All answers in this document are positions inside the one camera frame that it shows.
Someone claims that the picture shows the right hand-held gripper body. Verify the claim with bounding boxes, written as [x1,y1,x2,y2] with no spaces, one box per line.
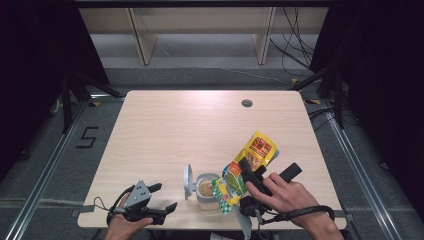
[234,161,304,240]

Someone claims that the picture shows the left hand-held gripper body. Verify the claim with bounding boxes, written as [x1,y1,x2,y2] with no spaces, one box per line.
[106,179,168,226]

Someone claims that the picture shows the yellow snack bag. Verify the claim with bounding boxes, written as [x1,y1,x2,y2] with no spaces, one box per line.
[211,130,281,215]

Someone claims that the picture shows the glass jar with grey handle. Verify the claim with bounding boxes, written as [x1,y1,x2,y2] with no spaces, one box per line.
[183,163,222,212]

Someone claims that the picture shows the person's right hand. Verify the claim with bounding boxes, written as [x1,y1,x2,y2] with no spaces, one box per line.
[245,171,323,218]

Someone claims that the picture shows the person's left hand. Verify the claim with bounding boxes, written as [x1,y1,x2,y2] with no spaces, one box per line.
[104,192,154,240]

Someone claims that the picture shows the brown cereal flakes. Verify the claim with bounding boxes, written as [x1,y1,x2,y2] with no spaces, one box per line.
[198,179,216,198]

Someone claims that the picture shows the grey tape strip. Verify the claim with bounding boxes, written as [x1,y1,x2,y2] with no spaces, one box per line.
[331,209,355,222]
[70,204,97,218]

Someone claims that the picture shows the black tripod stand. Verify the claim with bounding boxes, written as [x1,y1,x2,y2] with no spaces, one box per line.
[289,56,347,130]
[59,68,125,135]

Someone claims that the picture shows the black curtain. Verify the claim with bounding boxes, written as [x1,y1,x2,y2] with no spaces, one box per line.
[0,0,112,176]
[309,0,424,214]

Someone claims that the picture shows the light wooden shelf unit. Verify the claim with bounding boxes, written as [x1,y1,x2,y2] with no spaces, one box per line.
[78,7,330,66]

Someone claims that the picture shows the black lanyard cord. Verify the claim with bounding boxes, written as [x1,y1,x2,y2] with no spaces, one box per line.
[93,184,137,215]

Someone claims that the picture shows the black wrist strap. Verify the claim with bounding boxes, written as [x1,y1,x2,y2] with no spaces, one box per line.
[260,204,336,225]

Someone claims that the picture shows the black floor cables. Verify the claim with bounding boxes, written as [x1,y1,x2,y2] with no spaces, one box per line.
[307,107,335,132]

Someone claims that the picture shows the metal floor rail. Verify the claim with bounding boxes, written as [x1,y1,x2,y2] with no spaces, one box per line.
[3,99,88,240]
[320,99,398,240]

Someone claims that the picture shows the black hanging cables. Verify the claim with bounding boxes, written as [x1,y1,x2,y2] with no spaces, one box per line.
[269,7,317,78]

